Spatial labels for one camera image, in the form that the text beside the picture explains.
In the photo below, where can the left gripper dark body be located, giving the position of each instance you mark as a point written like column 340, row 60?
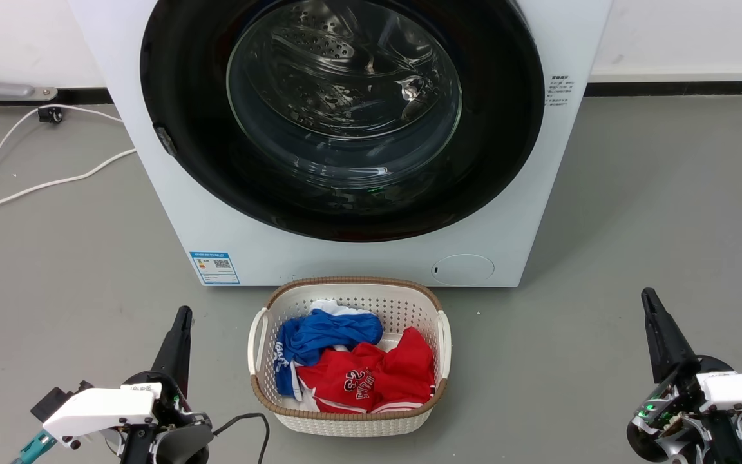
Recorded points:
column 181, row 441

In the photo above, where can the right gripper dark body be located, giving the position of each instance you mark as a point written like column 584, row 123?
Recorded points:
column 674, row 412

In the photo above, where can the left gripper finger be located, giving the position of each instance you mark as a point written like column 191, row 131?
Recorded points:
column 182, row 357
column 168, row 351

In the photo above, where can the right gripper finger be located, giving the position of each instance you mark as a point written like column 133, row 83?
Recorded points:
column 656, row 348
column 675, row 351

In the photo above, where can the black round washer door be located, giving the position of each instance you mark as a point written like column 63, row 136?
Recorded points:
column 184, row 161

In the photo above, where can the white front-load washing machine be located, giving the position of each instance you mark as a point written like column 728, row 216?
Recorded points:
column 152, row 212

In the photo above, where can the blue energy label sticker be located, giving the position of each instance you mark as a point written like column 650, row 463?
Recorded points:
column 215, row 268

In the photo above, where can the blue garment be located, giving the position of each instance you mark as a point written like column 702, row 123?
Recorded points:
column 326, row 335

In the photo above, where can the white garment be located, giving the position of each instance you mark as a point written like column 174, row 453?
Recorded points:
column 335, row 307

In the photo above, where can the white woven-rim laundry basket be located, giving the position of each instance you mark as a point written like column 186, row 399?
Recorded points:
column 351, row 425

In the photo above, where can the round white filter cover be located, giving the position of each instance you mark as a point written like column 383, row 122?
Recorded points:
column 464, row 270

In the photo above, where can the red sports jersey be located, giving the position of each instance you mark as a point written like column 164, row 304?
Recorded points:
column 397, row 377

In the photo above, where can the small black caster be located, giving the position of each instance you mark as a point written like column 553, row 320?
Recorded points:
column 50, row 115

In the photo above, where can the small printed text sticker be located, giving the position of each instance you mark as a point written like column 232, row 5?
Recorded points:
column 560, row 93

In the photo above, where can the grey metal floor bracket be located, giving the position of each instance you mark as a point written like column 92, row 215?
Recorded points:
column 4, row 88

